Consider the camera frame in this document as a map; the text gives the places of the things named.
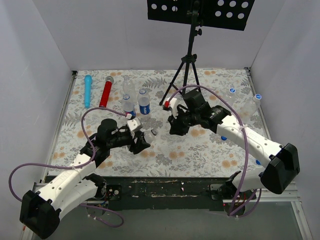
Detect small black-label clear bottle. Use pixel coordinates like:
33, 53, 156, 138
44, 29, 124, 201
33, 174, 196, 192
144, 129, 157, 144

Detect blue white bottle cap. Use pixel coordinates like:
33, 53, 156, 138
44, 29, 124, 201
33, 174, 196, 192
229, 87, 236, 94

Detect clear Pocari bottle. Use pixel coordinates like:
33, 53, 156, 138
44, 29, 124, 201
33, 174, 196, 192
240, 95, 261, 118

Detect blue Pocari Sweat cap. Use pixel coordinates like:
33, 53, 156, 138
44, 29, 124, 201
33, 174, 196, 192
254, 94, 262, 100

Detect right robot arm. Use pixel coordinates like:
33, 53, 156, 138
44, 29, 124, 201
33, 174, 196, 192
163, 89, 300, 199

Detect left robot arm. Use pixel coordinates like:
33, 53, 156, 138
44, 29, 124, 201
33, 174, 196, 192
19, 118, 158, 240

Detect Pepsi bottle logo label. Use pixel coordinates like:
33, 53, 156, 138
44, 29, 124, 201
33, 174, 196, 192
121, 93, 137, 118

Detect Pepsi bottle text label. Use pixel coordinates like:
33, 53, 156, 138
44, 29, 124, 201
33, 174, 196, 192
136, 87, 152, 118

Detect tall clear plastic bottle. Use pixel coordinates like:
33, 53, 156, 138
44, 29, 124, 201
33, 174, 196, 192
122, 75, 136, 99

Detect floral tablecloth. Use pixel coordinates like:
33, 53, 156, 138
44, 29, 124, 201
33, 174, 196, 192
48, 70, 259, 177

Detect red glitter toy microphone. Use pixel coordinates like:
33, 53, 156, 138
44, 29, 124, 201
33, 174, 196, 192
99, 76, 114, 108

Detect blue toy microphone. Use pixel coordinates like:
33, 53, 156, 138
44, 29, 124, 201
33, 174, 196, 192
84, 74, 93, 109

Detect black music stand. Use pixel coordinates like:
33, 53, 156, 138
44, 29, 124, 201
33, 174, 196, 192
147, 0, 255, 106

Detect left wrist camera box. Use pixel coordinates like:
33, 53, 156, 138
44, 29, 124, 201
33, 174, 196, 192
126, 117, 143, 133

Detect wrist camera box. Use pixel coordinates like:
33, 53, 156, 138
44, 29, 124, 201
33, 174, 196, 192
126, 117, 143, 133
163, 97, 179, 119

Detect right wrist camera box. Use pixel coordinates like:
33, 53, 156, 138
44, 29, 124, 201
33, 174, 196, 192
163, 97, 179, 119

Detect black table front rail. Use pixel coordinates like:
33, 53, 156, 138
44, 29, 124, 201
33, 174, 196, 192
43, 174, 261, 211

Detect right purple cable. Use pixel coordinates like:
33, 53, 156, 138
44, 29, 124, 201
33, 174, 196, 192
166, 84, 262, 218

